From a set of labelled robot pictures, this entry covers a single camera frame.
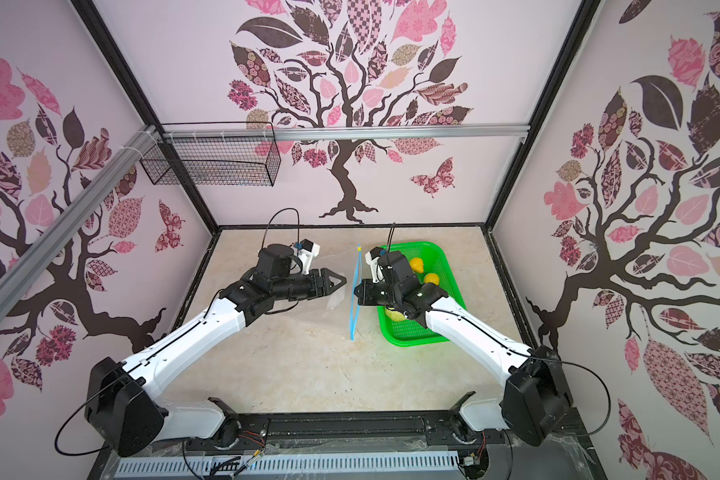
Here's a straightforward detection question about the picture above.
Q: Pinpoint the green plastic basket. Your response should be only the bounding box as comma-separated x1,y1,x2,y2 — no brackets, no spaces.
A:
378,241,465,347

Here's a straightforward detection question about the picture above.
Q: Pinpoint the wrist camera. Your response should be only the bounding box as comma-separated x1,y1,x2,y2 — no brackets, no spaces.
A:
364,247,386,283
296,239,320,274

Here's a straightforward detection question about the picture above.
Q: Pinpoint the clear zip bag blue zipper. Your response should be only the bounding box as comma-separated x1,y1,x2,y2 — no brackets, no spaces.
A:
327,244,364,341

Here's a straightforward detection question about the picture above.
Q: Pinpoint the black wire wall basket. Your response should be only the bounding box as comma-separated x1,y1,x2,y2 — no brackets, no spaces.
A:
140,120,281,187

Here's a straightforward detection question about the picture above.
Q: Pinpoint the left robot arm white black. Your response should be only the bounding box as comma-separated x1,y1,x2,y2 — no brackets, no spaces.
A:
84,241,346,457

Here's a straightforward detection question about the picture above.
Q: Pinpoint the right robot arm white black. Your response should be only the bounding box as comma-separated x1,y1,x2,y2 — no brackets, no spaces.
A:
354,247,573,446

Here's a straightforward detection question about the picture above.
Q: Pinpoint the aluminium frame rail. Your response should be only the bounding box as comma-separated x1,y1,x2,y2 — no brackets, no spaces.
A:
0,125,160,323
162,123,530,143

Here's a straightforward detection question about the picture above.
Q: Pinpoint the rear aluminium frame rail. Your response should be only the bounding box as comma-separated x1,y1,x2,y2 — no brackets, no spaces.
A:
162,123,530,143

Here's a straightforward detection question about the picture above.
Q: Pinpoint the white slotted cable duct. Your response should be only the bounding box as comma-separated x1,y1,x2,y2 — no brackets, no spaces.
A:
104,451,461,479

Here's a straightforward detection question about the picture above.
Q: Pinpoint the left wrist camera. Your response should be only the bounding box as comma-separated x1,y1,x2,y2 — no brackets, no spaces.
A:
296,239,320,274

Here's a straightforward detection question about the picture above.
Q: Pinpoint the yellow pear toy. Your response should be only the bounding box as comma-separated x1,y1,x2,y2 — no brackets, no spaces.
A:
409,257,424,274

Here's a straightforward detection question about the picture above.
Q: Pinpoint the yellow lemon toy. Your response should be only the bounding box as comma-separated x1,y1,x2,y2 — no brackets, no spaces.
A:
424,273,441,286

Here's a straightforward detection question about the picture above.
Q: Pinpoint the pale yellow fruit toy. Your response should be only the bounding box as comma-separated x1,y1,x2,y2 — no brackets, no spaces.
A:
384,308,407,322

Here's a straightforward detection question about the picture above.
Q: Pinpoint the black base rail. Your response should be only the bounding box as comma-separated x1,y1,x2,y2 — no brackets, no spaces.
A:
87,410,606,479

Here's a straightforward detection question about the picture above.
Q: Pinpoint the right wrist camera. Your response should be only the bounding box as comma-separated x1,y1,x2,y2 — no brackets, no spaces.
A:
364,247,386,283

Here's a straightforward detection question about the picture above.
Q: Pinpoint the left aluminium frame rail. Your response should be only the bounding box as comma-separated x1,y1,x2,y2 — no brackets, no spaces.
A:
0,125,160,323

